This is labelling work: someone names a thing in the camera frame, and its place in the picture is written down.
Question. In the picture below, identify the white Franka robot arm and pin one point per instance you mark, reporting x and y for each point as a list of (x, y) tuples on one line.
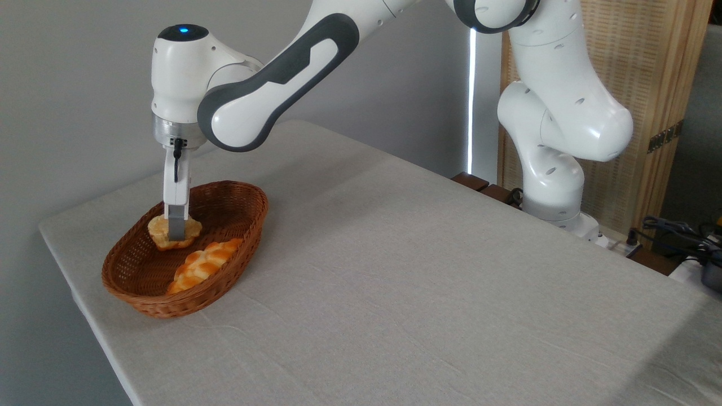
[(254, 101)]

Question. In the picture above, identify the dark brown wooden block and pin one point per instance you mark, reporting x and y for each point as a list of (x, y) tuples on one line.
[(496, 193), (470, 181)]

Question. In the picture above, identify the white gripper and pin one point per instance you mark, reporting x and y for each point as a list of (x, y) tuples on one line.
[(177, 189)]

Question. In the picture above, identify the brown wicker oval basket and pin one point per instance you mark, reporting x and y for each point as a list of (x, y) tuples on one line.
[(225, 206)]

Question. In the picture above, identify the grey round device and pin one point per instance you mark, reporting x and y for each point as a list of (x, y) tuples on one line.
[(713, 273)]

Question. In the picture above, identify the braided golden bread loaf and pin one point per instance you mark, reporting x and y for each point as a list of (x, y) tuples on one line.
[(203, 264)]

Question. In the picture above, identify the wooden woven folding screen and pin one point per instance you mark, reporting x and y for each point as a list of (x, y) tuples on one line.
[(660, 62)]

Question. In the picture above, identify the dark metal screen hinge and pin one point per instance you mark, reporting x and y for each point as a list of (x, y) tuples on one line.
[(665, 136)]

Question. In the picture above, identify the round pale bread bun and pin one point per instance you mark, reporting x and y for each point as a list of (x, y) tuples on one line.
[(158, 234)]

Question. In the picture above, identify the light grey tablecloth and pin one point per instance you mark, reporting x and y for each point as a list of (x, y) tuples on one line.
[(423, 282)]

